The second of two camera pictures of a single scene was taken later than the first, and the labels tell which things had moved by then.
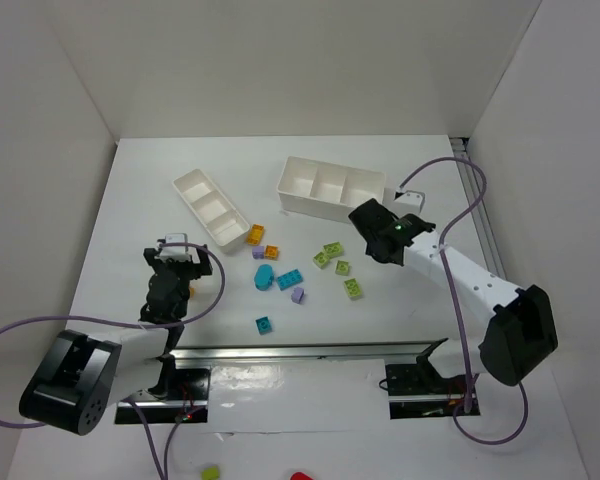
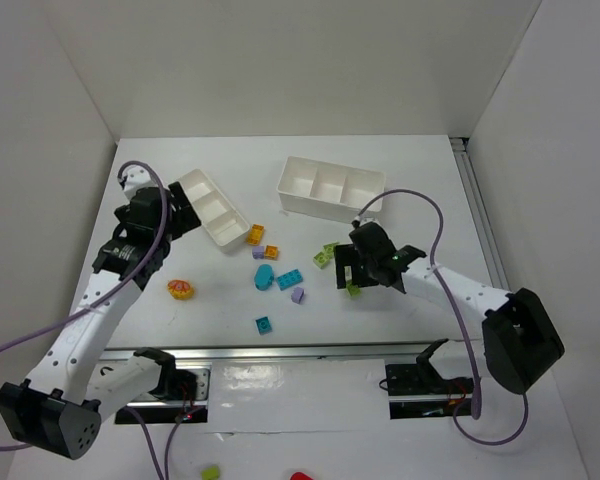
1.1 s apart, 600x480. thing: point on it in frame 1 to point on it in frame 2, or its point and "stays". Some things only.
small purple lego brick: [258, 252] stays
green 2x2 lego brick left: [321, 260] stays
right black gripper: [371, 220] to [347, 261]
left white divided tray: [223, 223] stays
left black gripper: [200, 266] to [183, 211]
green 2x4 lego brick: [352, 288] stays
